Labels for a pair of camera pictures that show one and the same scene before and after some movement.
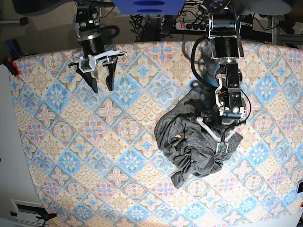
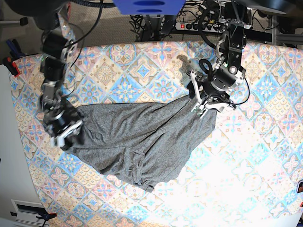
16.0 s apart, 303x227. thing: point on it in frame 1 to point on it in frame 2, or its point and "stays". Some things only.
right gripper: x=222 y=135 to x=210 y=91
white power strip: x=191 y=26 stays
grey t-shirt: x=189 y=147 to x=144 y=143
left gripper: x=86 y=64 to x=61 y=125
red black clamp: x=12 y=65 stays
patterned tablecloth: x=94 y=154 stays
